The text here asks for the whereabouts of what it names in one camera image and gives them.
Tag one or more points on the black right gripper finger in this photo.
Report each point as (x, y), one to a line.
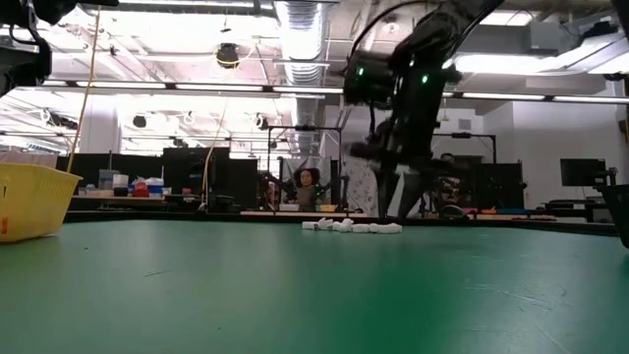
(387, 194)
(413, 194)

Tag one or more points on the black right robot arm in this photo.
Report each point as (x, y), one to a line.
(432, 34)

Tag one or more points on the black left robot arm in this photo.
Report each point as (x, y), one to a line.
(24, 64)

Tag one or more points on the patterned white cloth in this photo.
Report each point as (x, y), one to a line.
(361, 189)

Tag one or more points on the person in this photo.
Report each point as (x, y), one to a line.
(449, 189)
(307, 189)

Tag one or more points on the white led light strip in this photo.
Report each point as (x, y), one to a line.
(502, 96)
(120, 85)
(447, 94)
(307, 90)
(589, 99)
(218, 87)

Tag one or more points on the green table mat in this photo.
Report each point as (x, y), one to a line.
(314, 305)

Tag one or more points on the black desk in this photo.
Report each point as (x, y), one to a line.
(570, 204)

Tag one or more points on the black computer monitor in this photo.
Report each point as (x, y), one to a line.
(582, 172)

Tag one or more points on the black partition panel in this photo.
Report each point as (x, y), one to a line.
(187, 172)

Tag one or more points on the blue box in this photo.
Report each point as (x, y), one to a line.
(156, 189)

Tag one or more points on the red container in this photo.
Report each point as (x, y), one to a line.
(141, 189)

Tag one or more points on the white box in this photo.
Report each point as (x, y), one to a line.
(120, 181)

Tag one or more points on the long wooden workbench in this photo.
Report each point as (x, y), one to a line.
(118, 200)

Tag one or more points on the grey box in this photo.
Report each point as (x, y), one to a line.
(105, 177)

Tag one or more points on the yellow plastic basket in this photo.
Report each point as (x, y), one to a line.
(34, 201)

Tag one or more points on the black metal rig frame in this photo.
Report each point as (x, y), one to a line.
(472, 135)
(304, 128)

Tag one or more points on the black aluminium table frame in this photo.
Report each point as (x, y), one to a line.
(147, 216)

